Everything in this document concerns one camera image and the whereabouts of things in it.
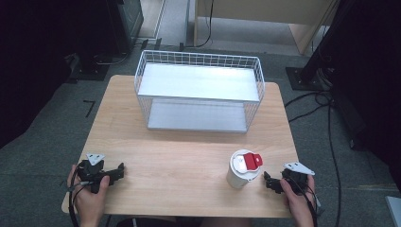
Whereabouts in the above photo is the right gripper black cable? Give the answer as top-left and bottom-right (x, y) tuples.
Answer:
(288, 176), (320, 227)

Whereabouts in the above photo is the black stand base plate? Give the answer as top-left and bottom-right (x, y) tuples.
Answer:
(64, 52), (112, 83)

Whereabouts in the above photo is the person's right hand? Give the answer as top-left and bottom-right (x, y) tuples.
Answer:
(279, 174), (318, 222)

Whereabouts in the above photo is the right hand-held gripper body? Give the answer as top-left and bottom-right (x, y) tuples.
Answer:
(281, 162), (316, 195)

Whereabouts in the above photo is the person's left hand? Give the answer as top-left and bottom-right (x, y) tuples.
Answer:
(66, 164), (111, 220)

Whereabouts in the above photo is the black equipment box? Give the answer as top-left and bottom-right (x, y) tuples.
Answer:
(105, 0), (145, 55)

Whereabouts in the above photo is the white box corner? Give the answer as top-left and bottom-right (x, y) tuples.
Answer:
(384, 195), (401, 227)

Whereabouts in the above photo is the white wire shelf rack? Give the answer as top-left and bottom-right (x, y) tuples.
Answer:
(133, 49), (267, 134)

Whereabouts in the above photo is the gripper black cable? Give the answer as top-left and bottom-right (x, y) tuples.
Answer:
(288, 176), (320, 227)
(66, 168), (96, 227)

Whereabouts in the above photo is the thin black floor cable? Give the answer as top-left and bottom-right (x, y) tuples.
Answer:
(95, 44), (140, 66)

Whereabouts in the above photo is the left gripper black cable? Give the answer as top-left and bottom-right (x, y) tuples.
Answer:
(66, 168), (96, 227)

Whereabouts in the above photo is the black hanging cable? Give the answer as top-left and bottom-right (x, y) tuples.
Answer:
(179, 0), (216, 51)

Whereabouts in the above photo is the black metal stand with base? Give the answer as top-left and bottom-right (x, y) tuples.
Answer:
(285, 0), (357, 93)

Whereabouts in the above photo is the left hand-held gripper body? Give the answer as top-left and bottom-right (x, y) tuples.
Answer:
(77, 152), (112, 194)

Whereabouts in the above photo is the beige wooden cabinet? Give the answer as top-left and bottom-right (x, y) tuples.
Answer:
(193, 0), (341, 56)

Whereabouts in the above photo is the dark curtain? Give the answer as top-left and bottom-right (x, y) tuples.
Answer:
(0, 0), (110, 149)
(327, 0), (401, 193)

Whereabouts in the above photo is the white cup with red lid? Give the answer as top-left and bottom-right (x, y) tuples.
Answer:
(225, 148), (264, 190)

